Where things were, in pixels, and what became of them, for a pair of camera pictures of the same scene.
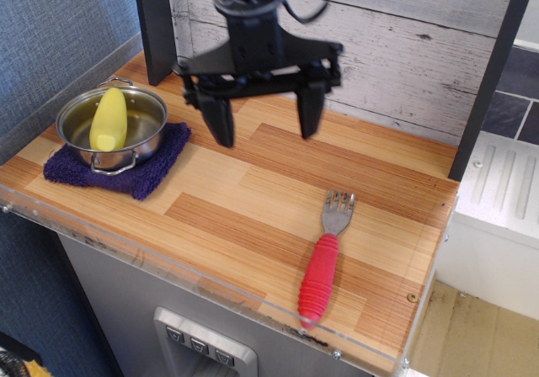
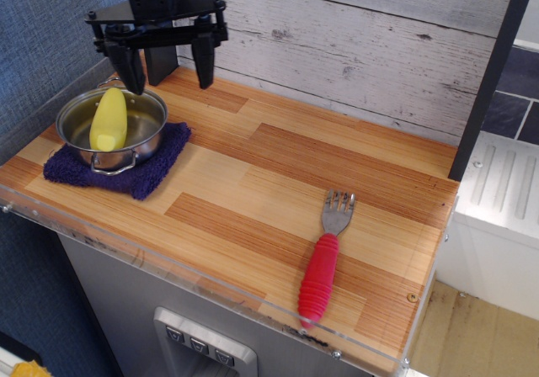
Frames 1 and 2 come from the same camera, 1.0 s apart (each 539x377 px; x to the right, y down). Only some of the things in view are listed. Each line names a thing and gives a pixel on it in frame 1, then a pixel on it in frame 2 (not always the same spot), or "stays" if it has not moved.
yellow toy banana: [109, 125] stays
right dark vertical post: [491, 76] stays
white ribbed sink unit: [491, 252] stays
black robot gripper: [260, 60] -> [159, 14]
